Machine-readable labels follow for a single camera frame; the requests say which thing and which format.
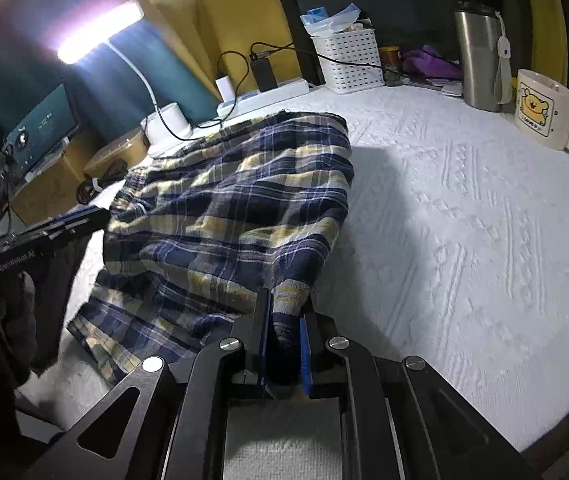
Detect yellow curtain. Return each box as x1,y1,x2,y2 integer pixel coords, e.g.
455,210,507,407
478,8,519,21
519,0,569,92
112,0,290,101

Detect white plastic basket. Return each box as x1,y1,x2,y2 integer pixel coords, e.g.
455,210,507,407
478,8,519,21
311,29,384,93

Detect white power strip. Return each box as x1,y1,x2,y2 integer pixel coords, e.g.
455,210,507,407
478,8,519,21
217,77,310,118

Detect blue plastic bag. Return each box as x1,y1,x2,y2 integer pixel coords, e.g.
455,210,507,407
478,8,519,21
299,4,373,36

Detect dark green product box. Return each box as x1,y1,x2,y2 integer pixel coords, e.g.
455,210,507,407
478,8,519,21
3,84,81,183

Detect black charger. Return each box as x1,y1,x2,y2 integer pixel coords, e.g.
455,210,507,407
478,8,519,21
250,55,278,92

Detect purple cloth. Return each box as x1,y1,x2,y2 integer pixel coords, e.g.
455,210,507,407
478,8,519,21
399,44,465,81

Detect black cable bundle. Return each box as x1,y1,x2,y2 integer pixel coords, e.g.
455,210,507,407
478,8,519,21
75,160,130,206

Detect white textured tablecloth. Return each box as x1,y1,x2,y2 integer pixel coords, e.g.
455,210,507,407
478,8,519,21
14,77,569,480

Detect black charging cable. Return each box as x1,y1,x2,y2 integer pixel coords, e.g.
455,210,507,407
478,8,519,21
156,50,254,133

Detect beige lidded container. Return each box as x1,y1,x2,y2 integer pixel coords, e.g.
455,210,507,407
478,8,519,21
83,127,149,176

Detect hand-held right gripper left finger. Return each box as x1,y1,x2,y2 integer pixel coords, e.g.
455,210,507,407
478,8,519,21
29,287,272,480

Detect cream cartoon mug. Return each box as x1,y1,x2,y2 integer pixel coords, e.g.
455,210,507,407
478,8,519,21
515,69,569,163

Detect plaid blue yellow pants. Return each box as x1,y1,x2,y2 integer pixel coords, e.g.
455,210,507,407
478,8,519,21
67,110,355,386

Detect cardboard box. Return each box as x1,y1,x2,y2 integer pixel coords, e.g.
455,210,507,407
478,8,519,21
9,130,90,226

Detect steel tumbler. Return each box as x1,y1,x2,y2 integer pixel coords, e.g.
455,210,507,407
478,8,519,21
453,0,515,113

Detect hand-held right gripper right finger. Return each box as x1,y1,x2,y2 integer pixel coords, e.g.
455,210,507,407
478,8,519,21
299,310,540,480

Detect white charger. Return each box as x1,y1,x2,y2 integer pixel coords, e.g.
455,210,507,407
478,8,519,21
214,76,235,103

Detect white desk lamp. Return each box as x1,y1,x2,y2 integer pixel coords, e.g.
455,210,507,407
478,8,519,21
57,2,194,157

